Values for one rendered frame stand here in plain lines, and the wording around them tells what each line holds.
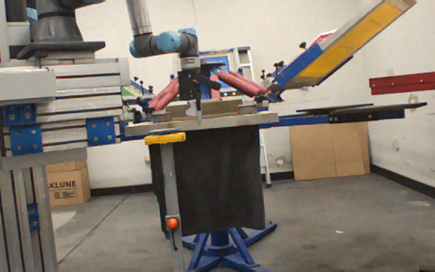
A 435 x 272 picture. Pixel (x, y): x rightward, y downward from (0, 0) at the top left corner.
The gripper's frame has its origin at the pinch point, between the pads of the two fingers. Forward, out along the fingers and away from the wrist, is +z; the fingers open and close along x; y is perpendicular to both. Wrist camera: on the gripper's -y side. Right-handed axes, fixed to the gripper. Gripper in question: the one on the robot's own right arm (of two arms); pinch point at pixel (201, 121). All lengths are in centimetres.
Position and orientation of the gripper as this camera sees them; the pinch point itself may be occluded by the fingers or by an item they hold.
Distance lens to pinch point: 194.3
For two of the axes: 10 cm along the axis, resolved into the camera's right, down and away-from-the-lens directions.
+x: -0.2, 0.6, -10.0
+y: -10.0, 0.9, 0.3
